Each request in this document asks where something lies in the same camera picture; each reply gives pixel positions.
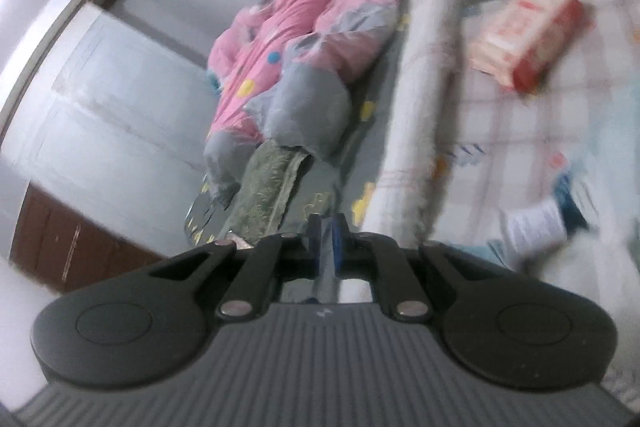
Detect checked floral floor mat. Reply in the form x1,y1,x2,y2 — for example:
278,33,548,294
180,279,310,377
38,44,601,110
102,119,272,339
430,0,640,408

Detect white wardrobe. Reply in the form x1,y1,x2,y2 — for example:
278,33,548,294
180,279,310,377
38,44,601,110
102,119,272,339
0,0,221,258

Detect pink and grey quilt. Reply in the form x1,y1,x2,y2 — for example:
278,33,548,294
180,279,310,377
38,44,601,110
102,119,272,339
202,0,431,202

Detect green patterned towel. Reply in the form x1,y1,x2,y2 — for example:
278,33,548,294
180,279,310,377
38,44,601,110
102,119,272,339
220,139,311,248

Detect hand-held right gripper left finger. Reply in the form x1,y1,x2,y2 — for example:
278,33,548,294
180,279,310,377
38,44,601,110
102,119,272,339
150,214,323,320

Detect brown wooden cabinet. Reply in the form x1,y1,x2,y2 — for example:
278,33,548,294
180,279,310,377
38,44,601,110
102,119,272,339
10,184,166,295

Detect pink wet wipes pack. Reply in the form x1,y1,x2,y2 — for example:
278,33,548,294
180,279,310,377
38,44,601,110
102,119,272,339
467,0,586,95

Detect white plastic bag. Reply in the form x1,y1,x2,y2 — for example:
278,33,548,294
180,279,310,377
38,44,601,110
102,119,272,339
480,87,640,388

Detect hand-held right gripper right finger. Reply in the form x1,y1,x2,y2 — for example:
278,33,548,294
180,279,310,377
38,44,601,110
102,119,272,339
332,213,501,323

